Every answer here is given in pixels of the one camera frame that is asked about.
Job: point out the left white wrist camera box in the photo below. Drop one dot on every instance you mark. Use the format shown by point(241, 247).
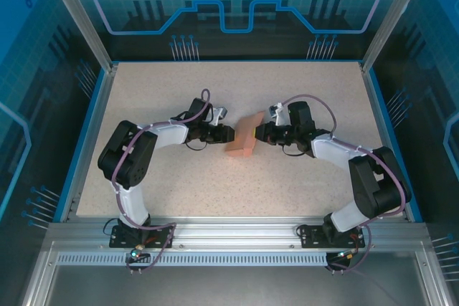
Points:
point(219, 115)

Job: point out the orange paper box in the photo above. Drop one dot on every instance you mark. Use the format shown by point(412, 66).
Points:
point(244, 137)

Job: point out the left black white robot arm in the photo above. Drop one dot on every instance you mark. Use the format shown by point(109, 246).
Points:
point(125, 162)

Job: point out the right aluminium table side rail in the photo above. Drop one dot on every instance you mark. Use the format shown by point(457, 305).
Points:
point(376, 105)

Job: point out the grey metal sheet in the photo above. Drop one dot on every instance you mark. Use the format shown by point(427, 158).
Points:
point(233, 288)

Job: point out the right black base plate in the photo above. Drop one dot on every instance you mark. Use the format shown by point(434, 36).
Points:
point(312, 238)

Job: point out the left aluminium table side rail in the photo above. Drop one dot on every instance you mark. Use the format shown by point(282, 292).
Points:
point(91, 141)

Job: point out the left aluminium frame post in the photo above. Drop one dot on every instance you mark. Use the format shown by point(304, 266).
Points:
point(82, 19)

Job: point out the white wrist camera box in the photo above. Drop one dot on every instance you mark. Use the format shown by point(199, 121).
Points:
point(219, 115)
point(277, 111)

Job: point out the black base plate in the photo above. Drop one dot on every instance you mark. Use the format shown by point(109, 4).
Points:
point(312, 238)
point(122, 241)

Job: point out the right aluminium frame post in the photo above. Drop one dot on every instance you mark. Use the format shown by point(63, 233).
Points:
point(394, 15)

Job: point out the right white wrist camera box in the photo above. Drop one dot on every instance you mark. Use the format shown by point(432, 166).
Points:
point(277, 111)

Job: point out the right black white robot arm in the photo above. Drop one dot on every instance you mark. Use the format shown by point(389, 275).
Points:
point(376, 191)

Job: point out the aluminium frame post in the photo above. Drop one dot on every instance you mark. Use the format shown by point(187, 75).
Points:
point(394, 15)
point(82, 19)

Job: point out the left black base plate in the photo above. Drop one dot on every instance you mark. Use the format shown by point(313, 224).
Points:
point(122, 241)

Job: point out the aluminium table side rail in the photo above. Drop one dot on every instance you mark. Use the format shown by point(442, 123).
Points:
point(376, 105)
point(91, 141)

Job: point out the aluminium mounting rail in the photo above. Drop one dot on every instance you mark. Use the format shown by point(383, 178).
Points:
point(233, 234)

